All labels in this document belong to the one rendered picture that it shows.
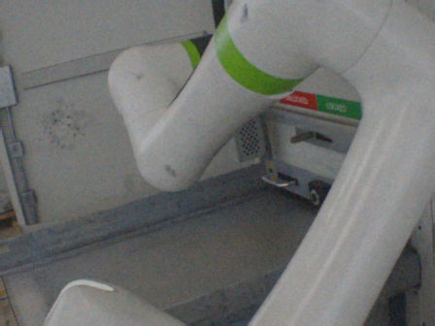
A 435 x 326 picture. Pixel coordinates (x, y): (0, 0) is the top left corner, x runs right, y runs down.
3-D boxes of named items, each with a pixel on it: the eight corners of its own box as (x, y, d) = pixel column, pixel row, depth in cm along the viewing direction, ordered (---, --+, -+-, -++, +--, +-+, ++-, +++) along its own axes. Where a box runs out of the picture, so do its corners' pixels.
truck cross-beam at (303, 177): (404, 240, 118) (402, 209, 116) (267, 181, 166) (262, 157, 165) (424, 231, 119) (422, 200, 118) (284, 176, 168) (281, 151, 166)
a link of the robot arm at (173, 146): (279, 4, 81) (199, 14, 76) (319, 88, 79) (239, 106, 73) (178, 126, 112) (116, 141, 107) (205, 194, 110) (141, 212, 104)
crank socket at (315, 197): (322, 211, 138) (319, 188, 137) (308, 205, 143) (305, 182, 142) (334, 208, 139) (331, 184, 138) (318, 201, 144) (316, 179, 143)
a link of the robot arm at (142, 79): (103, 42, 101) (95, 74, 111) (128, 114, 98) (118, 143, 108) (187, 21, 106) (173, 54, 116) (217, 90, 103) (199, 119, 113)
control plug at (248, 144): (239, 164, 153) (224, 86, 148) (229, 160, 157) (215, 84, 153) (270, 154, 155) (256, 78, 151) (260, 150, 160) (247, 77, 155)
